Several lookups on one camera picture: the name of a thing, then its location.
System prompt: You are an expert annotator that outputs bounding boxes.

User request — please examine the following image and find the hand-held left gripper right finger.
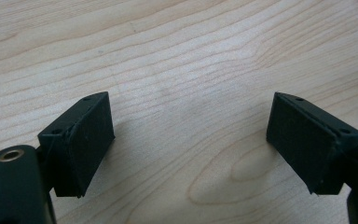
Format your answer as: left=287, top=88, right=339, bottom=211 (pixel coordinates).
left=266, top=91, right=358, bottom=196

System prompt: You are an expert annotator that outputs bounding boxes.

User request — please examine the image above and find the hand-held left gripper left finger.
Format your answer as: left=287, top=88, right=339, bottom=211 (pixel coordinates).
left=36, top=91, right=117, bottom=198

